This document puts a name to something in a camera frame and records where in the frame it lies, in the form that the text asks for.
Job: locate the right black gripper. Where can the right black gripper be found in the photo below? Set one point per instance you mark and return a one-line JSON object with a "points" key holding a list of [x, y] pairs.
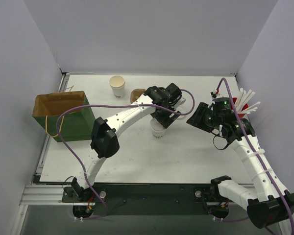
{"points": [[199, 117]]}

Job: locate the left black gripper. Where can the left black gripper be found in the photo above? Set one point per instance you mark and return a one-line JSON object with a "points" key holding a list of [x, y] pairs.
{"points": [[163, 117]]}

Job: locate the white paper cup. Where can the white paper cup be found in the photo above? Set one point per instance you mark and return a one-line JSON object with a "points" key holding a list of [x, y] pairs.
{"points": [[158, 134]]}

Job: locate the white paper cups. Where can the white paper cups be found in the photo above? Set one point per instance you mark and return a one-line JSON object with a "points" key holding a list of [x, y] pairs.
{"points": [[117, 84]]}

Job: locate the clear plastic lid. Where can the clear plastic lid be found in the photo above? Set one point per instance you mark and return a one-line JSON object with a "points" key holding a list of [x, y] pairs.
{"points": [[156, 126], [181, 109]]}

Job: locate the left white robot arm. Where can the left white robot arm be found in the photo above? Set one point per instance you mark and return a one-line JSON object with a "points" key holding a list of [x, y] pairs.
{"points": [[105, 134]]}

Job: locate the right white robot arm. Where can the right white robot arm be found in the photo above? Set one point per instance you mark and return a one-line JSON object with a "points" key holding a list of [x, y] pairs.
{"points": [[270, 202]]}

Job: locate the red cup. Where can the red cup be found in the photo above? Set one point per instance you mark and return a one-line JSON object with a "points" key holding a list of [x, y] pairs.
{"points": [[243, 107]]}

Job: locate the brown cardboard cup carrier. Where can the brown cardboard cup carrier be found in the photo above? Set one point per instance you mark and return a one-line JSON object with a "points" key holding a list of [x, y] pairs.
{"points": [[135, 94]]}

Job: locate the white wrapped straws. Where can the white wrapped straws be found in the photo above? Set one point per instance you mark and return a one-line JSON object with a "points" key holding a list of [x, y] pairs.
{"points": [[244, 97]]}

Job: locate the green paper bag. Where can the green paper bag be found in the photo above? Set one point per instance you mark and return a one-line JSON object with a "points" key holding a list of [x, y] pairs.
{"points": [[76, 125]]}

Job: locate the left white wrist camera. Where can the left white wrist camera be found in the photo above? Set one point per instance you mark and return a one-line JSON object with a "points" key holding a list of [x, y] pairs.
{"points": [[181, 101]]}

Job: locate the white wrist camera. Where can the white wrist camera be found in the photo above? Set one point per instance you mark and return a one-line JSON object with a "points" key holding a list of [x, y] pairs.
{"points": [[181, 101], [215, 93]]}

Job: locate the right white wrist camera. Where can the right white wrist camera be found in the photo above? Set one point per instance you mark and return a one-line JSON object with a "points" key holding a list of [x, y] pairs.
{"points": [[215, 93]]}

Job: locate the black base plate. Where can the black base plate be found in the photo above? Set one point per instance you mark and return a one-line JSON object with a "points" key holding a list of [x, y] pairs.
{"points": [[146, 199]]}

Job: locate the aluminium rail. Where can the aluminium rail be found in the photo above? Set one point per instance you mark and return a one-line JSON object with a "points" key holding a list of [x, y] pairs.
{"points": [[57, 194]]}

